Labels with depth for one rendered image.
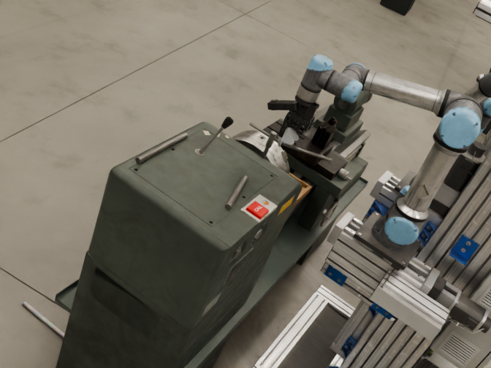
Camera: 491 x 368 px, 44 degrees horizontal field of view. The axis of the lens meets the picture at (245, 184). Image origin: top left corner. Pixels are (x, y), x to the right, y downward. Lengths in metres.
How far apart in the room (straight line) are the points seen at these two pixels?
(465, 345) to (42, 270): 2.08
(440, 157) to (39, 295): 2.07
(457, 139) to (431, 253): 0.71
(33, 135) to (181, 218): 2.46
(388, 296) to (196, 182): 0.83
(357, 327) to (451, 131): 1.28
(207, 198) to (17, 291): 1.49
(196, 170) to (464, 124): 0.88
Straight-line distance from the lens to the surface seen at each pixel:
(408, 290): 2.37
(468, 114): 1.98
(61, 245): 3.49
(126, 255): 2.12
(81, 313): 2.46
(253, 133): 2.49
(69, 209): 3.72
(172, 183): 2.01
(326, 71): 2.04
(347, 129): 3.56
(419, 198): 2.12
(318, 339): 3.26
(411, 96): 2.13
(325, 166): 3.02
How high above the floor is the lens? 2.45
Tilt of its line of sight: 34 degrees down
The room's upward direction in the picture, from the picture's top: 23 degrees clockwise
